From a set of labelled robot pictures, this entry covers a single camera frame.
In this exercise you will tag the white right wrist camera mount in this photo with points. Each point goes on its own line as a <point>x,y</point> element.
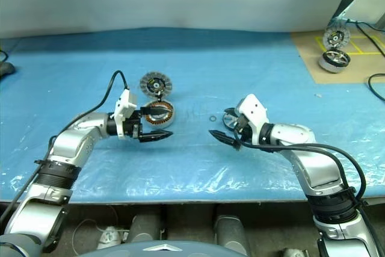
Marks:
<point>255,109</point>

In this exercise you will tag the dark rounded leg shape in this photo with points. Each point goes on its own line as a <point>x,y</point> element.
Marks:
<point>230,233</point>
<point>145,228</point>

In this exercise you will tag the grey robot torso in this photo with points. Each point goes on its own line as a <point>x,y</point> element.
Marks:
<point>135,251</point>

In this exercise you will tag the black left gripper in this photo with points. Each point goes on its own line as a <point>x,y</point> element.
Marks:
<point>132,127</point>

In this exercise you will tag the black handheld controller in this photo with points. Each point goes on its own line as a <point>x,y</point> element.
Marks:
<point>6,69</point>

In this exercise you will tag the white shoe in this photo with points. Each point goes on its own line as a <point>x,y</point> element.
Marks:
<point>109,237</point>

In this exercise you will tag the blue foam table mat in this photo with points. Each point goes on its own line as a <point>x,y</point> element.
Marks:
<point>75,67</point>

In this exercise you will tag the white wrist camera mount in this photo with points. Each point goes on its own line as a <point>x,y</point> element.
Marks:
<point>255,109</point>
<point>126,103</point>

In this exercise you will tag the brown cardboard sheet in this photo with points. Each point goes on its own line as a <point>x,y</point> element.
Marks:
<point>309,52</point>

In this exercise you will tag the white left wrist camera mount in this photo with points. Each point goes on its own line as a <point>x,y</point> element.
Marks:
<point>126,103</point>

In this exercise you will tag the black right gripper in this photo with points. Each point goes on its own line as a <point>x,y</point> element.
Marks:
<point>244,132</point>

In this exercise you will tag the motor stator with copper windings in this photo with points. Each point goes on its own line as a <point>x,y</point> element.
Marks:
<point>164,120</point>

